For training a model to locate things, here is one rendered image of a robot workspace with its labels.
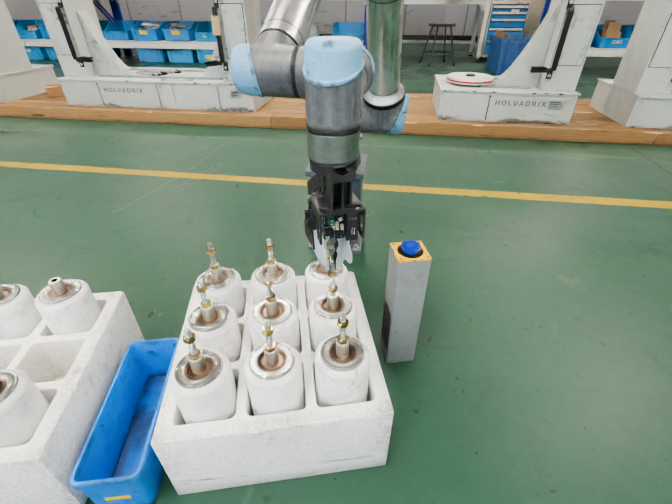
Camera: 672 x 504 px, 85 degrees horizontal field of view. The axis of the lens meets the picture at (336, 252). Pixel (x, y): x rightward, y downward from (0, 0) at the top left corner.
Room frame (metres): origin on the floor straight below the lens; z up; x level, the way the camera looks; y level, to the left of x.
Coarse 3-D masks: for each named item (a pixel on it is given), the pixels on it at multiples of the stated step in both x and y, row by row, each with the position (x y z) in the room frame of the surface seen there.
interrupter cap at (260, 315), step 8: (256, 304) 0.53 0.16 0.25; (264, 304) 0.54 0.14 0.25; (280, 304) 0.54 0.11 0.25; (288, 304) 0.54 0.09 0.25; (256, 312) 0.51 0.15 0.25; (264, 312) 0.52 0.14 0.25; (280, 312) 0.52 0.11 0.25; (288, 312) 0.51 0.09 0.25; (256, 320) 0.49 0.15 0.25; (264, 320) 0.49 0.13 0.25; (272, 320) 0.49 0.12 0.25; (280, 320) 0.49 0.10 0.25
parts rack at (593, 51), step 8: (608, 0) 4.80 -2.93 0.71; (616, 0) 4.79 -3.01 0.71; (624, 0) 4.78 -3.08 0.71; (632, 0) 4.77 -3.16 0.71; (640, 0) 4.75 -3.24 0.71; (544, 8) 5.42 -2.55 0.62; (544, 16) 5.43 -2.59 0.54; (592, 48) 4.81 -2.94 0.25; (600, 48) 4.80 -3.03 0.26; (608, 48) 4.80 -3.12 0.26; (592, 56) 4.80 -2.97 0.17; (600, 56) 4.78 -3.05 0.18; (608, 56) 4.77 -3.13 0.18; (616, 56) 4.76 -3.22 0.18
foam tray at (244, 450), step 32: (352, 288) 0.67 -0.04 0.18; (384, 384) 0.41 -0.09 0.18; (160, 416) 0.35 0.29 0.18; (256, 416) 0.35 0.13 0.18; (288, 416) 0.35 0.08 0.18; (320, 416) 0.35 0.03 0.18; (352, 416) 0.35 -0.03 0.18; (384, 416) 0.35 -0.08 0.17; (160, 448) 0.30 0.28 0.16; (192, 448) 0.31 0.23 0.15; (224, 448) 0.31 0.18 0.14; (256, 448) 0.32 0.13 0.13; (288, 448) 0.33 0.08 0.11; (320, 448) 0.34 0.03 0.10; (352, 448) 0.34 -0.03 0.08; (384, 448) 0.35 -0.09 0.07; (192, 480) 0.30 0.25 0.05; (224, 480) 0.31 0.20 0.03; (256, 480) 0.32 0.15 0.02
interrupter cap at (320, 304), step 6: (324, 294) 0.56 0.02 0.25; (342, 294) 0.56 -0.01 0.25; (318, 300) 0.55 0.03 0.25; (324, 300) 0.55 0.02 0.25; (342, 300) 0.55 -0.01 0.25; (348, 300) 0.55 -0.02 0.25; (318, 306) 0.53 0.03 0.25; (324, 306) 0.53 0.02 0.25; (342, 306) 0.53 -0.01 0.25; (348, 306) 0.53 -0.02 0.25; (318, 312) 0.51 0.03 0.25; (324, 312) 0.51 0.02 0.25; (330, 312) 0.51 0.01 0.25; (336, 312) 0.51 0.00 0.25; (342, 312) 0.51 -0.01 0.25; (348, 312) 0.51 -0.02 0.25; (330, 318) 0.50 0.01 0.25; (336, 318) 0.50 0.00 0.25
